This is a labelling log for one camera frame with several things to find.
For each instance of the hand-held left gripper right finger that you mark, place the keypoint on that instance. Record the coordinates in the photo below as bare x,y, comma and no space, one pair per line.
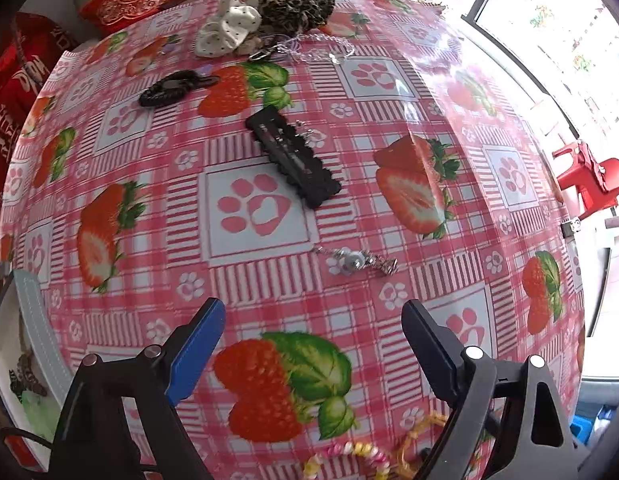
432,350

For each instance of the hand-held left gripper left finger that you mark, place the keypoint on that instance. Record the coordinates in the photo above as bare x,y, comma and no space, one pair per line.
199,350

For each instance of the silver pearl hair clip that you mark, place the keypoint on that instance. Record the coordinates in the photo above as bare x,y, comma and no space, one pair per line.
352,262

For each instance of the white storage box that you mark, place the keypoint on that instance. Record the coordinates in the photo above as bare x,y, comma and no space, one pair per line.
37,320

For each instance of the strawberry print plastic tablecloth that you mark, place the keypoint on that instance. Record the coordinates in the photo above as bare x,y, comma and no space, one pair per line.
364,200

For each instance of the metal tablecloth clamp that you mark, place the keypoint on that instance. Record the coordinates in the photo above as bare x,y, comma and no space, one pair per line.
572,225

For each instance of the black lace hair clip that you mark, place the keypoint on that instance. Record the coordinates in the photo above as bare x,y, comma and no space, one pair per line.
294,160

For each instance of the red plastic chair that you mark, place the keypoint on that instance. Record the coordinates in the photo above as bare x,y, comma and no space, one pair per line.
594,180

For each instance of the red printed blanket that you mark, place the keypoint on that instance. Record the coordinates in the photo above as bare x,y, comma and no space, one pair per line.
19,85

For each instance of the white dotted scrunchie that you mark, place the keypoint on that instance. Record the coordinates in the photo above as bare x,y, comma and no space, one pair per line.
224,27

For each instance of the large glass window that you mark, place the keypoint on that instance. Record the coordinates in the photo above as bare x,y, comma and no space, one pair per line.
564,35

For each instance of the leopard print scrunchie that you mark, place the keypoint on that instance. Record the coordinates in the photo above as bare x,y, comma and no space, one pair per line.
294,7

